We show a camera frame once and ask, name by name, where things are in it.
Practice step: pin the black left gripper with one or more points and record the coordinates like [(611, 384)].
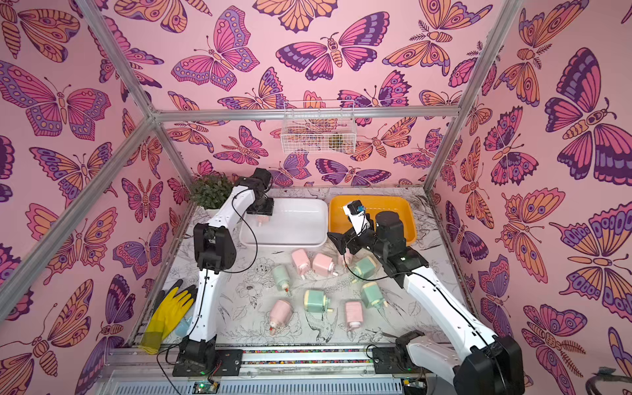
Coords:
[(268, 212)]

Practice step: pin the green sharpener lower centre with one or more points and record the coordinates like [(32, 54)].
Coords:
[(316, 301)]

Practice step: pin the green sharpener upper right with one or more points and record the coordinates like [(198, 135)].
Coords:
[(364, 268)]

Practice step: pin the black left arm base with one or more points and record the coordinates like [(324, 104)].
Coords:
[(203, 358)]

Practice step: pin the green leafy plant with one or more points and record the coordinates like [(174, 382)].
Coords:
[(211, 191)]

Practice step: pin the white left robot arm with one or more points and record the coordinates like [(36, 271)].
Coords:
[(214, 248)]

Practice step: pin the yellow rubber glove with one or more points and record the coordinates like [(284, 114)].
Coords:
[(172, 309)]

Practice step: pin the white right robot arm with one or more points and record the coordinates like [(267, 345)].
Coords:
[(477, 360)]

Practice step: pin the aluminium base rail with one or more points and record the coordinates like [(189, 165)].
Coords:
[(337, 369)]

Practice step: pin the green sharpener left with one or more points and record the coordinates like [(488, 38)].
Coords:
[(282, 279)]

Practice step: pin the white wire basket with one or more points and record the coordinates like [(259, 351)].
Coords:
[(319, 126)]

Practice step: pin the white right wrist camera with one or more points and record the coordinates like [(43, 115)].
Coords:
[(358, 216)]

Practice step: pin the green sharpener lower right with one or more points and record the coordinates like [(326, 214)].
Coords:
[(372, 297)]

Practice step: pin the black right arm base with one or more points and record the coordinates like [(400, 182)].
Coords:
[(395, 359)]

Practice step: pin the pink sharpener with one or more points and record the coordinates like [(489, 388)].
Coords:
[(262, 219), (345, 259), (354, 315), (302, 262), (324, 266), (280, 315)]

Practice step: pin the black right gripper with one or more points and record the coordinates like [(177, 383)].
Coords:
[(349, 237)]

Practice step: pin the green circuit board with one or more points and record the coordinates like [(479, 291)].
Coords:
[(205, 388)]

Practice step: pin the green sharpener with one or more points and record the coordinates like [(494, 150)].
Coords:
[(364, 268), (316, 301), (282, 279), (372, 297)]

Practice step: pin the white plastic storage box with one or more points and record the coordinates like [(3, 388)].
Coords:
[(296, 223)]

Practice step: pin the yellow plastic storage box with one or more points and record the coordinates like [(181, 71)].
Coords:
[(374, 204)]

